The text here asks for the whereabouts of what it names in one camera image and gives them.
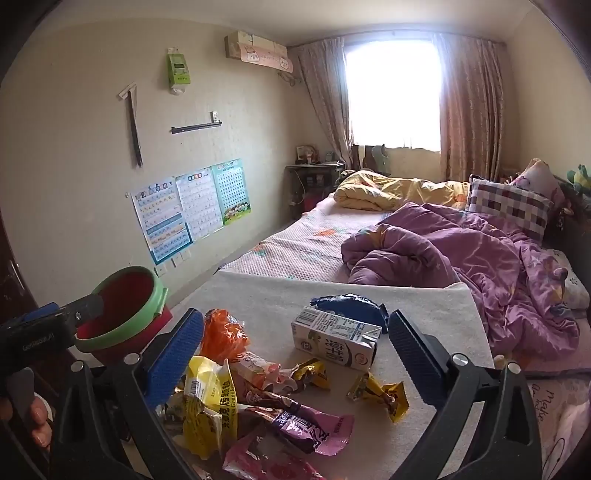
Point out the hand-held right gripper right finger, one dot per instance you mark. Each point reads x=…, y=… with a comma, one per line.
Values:
x=411, y=364

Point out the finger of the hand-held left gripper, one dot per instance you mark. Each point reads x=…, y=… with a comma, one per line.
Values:
x=85, y=309

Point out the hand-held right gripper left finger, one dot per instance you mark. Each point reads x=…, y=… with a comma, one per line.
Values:
x=178, y=360

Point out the red bucket with green rim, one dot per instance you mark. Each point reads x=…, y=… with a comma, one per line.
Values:
x=129, y=295

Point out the blue snack wrapper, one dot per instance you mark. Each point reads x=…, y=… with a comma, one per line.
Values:
x=351, y=304

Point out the yellow brown candy wrapper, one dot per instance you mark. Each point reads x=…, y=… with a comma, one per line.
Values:
x=378, y=392
x=309, y=371

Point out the pink foil snack bag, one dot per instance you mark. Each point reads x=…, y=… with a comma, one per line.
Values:
x=263, y=461

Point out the person's left hand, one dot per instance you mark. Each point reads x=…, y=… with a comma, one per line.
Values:
x=41, y=417

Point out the orange snack packet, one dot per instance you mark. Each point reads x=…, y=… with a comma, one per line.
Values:
x=221, y=337

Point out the yellow snack packet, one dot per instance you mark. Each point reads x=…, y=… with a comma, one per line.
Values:
x=205, y=415

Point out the pink white snack packet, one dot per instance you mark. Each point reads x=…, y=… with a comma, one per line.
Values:
x=258, y=369

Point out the white milk carton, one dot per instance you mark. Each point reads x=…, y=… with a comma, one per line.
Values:
x=332, y=339

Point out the brown pink snack wrapper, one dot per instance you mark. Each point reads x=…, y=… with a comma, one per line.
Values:
x=314, y=429

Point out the purple quilt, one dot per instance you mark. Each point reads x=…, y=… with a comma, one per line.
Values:
x=438, y=249

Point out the white fleece mat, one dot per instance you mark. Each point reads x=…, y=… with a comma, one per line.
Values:
x=286, y=295

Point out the pink carrot print bed pad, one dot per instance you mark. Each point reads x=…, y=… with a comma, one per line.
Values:
x=295, y=240

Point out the yellow quilt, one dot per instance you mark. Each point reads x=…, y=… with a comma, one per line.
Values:
x=392, y=191

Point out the white cartoon print pillow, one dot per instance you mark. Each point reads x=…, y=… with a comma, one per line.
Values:
x=572, y=281

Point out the checkered pillow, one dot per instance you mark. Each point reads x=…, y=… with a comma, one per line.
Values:
x=503, y=203

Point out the red box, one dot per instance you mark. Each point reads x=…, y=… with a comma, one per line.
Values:
x=312, y=202

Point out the green garment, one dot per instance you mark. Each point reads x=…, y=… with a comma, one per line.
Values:
x=378, y=157

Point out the dark wooden headboard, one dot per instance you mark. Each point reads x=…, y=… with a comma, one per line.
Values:
x=575, y=221

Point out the dark side desk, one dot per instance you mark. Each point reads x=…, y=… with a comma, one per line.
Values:
x=314, y=168

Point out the pink pillow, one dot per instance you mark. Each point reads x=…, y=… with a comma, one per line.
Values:
x=538, y=177

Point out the small colourful box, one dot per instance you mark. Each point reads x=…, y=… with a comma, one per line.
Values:
x=305, y=153

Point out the green plush toy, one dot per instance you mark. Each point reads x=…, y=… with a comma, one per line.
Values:
x=582, y=177

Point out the pink patterned curtain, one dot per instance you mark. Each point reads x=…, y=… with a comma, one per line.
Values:
x=323, y=101
x=471, y=106

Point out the window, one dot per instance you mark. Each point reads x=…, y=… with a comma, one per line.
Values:
x=392, y=92

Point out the white wall socket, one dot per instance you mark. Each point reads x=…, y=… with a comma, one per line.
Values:
x=161, y=269
x=181, y=260

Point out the blue learning wall poster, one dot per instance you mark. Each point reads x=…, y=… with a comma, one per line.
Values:
x=159, y=221

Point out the white learning wall poster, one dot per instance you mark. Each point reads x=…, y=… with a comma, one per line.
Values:
x=198, y=203

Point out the green learning wall poster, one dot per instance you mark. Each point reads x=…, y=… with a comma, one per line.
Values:
x=233, y=189

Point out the black strip with white bracket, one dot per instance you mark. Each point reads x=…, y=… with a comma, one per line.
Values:
x=134, y=129

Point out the black wall bar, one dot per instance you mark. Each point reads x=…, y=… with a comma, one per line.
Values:
x=194, y=126

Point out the green wall pouch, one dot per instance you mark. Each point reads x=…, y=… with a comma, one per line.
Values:
x=178, y=67

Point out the covered wall air conditioner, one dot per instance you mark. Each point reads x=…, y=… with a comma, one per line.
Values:
x=258, y=50

